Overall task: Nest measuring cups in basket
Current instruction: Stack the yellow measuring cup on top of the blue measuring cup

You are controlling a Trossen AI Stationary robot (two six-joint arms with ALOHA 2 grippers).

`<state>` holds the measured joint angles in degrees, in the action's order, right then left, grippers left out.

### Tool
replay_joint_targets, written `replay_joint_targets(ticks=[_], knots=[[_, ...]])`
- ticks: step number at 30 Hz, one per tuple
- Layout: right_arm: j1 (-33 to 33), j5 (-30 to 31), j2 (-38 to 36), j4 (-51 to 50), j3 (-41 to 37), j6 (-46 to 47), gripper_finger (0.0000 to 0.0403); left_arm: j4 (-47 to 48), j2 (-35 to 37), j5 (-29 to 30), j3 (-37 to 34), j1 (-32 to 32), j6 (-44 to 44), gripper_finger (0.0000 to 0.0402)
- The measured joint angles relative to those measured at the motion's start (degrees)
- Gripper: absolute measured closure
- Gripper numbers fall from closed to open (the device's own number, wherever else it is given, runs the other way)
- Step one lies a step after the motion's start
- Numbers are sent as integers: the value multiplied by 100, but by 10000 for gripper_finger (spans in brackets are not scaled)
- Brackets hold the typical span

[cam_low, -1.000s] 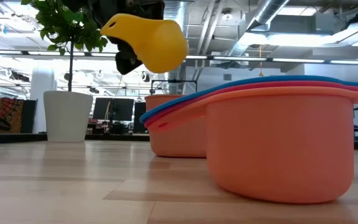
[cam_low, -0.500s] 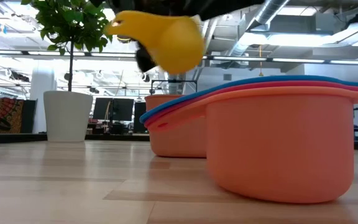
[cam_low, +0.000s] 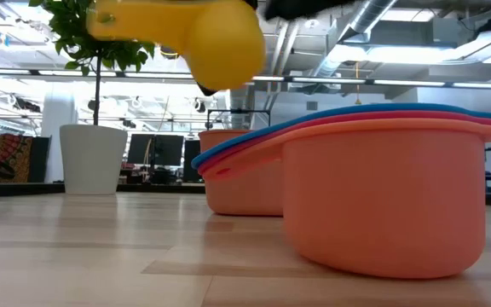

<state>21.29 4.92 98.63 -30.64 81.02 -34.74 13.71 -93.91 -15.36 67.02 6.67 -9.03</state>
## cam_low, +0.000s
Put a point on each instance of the black aluminium table frame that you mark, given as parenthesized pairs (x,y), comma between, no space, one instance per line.
(24,189)

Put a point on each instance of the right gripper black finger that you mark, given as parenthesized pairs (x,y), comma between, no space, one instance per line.
(296,6)

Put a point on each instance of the medium blue measuring cup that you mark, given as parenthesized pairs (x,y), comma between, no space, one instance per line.
(399,106)

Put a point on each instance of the white plant pot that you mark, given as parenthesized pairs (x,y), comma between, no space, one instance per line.
(93,162)

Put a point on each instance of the ribbed silver air duct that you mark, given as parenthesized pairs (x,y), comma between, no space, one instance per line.
(239,106)

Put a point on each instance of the yellow measuring cup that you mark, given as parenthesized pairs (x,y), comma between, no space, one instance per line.
(224,47)

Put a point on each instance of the wide black monitor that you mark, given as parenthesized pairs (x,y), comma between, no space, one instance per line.
(164,149)

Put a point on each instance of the large orange measuring cup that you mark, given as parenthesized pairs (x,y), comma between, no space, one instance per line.
(382,200)

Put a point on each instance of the orange patterned tapestry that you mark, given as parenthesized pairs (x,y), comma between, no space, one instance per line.
(11,158)

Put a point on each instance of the long white light bar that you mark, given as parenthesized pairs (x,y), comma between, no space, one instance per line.
(335,79)

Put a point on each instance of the orange plastic basket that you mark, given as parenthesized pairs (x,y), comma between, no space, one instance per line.
(241,187)

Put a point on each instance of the black rig frame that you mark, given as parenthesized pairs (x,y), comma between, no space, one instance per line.
(237,111)

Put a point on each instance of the green leafy plant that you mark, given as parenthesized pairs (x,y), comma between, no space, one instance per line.
(79,47)

